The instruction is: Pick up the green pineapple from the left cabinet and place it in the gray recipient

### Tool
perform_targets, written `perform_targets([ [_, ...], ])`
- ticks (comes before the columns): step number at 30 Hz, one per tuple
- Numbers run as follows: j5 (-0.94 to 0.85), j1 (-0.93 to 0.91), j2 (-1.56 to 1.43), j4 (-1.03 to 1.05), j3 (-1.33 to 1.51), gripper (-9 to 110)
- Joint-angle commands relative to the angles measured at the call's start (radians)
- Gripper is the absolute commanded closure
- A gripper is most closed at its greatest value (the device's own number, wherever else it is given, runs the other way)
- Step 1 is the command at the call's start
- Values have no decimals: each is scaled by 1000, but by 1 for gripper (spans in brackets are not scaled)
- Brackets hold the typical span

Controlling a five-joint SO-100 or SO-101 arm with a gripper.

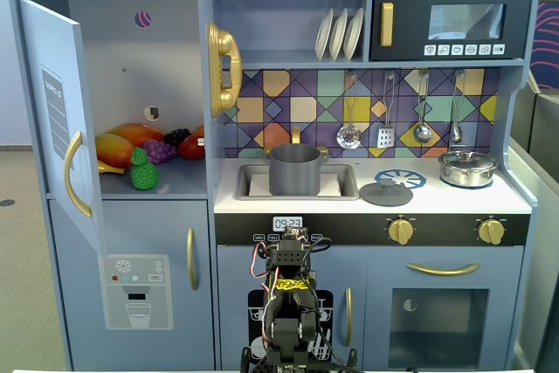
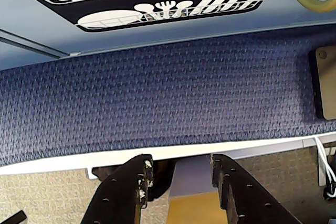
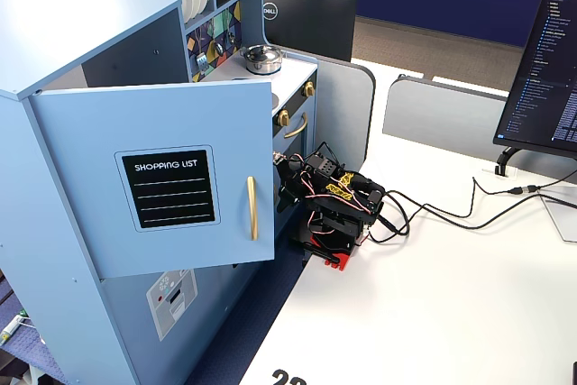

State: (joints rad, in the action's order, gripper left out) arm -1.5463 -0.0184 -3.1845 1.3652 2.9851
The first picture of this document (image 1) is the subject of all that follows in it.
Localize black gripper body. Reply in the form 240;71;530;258
280;226;310;252

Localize green toy pineapple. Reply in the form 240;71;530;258
129;146;160;192

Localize blue-gray cabinet door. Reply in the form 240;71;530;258
17;0;108;259

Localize digital clock display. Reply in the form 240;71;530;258
273;216;304;232

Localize dishwasher door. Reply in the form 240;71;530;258
217;245;368;372

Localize gray plastic pot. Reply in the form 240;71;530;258
261;143;329;197

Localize gray toy sink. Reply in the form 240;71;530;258
235;162;360;202

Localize gray pot lid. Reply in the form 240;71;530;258
358;178;414;207

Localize gold stove knob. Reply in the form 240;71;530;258
477;218;507;246
387;218;415;246

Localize metal skimmer spoon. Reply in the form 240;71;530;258
335;72;363;150

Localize metal slotted spatula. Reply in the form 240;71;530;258
376;72;397;149

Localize red toy fruit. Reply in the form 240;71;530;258
177;133;206;161

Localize oven door with window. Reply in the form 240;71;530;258
365;245;524;370

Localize dark toy grapes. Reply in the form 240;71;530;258
163;128;192;148

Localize freezer door with dispenser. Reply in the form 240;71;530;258
48;198;210;370

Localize purple toy grapes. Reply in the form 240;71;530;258
142;139;179;165

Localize gray ice dispenser panel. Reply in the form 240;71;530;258
98;253;175;331

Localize metal ladle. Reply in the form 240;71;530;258
412;70;434;145

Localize blue-gray toy kitchen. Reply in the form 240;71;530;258
7;0;542;372

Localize steel pot with lid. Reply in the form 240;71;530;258
438;149;499;188

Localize large orange yellow mango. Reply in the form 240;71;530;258
107;122;166;147

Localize small metal spoon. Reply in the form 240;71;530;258
449;70;466;145

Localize yellow toy banana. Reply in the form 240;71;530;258
96;159;132;176

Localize small orange yellow mango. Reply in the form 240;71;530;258
94;133;135;169

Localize white toy plate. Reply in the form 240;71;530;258
342;7;365;61
328;8;349;62
314;8;335;62

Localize gold toy telephone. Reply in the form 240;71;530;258
206;22;244;119

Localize gray partition panel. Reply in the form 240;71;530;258
508;71;559;373

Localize gold dishwasher door handle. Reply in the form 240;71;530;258
343;287;354;348

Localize black camera cable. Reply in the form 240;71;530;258
300;235;350;370

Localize gold freezer door handle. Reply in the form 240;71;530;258
186;226;199;292

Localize gold oven door handle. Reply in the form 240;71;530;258
405;262;481;277

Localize gold curved door handle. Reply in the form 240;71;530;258
64;130;93;219

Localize gold microwave handle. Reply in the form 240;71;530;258
380;2;395;48

